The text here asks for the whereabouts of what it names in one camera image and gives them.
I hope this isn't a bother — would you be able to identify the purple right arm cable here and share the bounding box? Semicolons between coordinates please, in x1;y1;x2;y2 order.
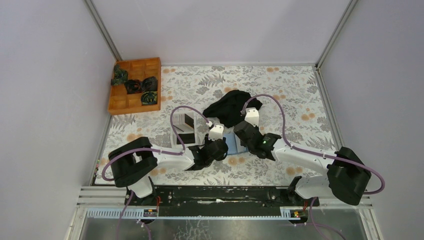
240;94;386;240

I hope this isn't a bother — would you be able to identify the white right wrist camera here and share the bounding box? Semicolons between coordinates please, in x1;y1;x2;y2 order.
242;107;259;127

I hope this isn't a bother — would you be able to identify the stack of credit cards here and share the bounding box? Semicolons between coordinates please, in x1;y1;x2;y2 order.
172;113;195;132

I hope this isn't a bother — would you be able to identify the dark rolled sock bottom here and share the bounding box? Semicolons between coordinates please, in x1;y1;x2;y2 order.
140;91;158;106

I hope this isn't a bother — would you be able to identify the wooden compartment tray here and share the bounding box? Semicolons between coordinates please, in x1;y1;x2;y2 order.
108;57;162;116

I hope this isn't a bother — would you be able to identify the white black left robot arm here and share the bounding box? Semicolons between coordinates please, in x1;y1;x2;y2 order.
102;136;229;206

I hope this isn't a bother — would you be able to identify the black crumpled cloth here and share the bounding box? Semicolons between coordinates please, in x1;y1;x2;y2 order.
202;90;251;128

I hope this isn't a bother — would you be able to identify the dark rolled sock middle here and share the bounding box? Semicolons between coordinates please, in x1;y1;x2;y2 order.
124;79;143;95

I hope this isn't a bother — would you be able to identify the white plastic card box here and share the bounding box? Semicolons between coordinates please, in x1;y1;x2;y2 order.
170;111;200;149

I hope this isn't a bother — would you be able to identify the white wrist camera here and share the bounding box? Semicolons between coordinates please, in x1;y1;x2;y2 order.
242;107;259;127
207;121;225;141

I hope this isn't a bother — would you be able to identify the floral patterned table mat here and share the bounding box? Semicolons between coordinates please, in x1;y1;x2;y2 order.
92;66;340;186

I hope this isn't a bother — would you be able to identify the black card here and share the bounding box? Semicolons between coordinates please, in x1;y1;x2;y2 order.
176;133;196;145

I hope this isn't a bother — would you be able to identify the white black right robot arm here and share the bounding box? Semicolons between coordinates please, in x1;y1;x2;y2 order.
233;121;372;206

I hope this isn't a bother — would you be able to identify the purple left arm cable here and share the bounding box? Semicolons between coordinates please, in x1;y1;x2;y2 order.
101;105;215;240

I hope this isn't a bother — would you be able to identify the blue leather card holder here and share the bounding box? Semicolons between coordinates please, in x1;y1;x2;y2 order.
223;132;248;155

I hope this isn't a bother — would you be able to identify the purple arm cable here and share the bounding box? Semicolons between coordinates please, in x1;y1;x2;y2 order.
101;105;215;240
240;94;386;240

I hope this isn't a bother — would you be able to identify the dark rolled sock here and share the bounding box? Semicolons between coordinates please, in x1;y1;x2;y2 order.
124;79;143;95
110;64;129;86
140;91;158;106
141;76;158;93

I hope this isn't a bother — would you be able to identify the dark rolled sock top left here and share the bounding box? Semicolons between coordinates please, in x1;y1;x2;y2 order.
110;64;129;86

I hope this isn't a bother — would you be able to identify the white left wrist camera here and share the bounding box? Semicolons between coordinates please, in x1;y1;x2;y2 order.
207;121;225;141

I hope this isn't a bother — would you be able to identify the dark rolled sock right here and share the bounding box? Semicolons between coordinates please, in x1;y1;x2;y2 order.
141;76;158;93

